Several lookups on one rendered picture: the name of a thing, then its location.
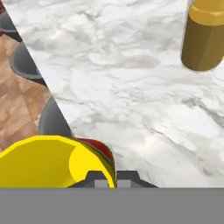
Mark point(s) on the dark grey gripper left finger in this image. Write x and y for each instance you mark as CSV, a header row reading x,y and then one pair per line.
x,y
95,176

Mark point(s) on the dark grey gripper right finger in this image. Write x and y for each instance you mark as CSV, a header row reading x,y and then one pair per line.
x,y
128,178

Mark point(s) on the yellow cup with red stripes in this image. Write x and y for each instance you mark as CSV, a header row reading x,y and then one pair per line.
x,y
43,162

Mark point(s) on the yellow mustard bottle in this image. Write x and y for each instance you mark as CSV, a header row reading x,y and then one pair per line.
x,y
204,38

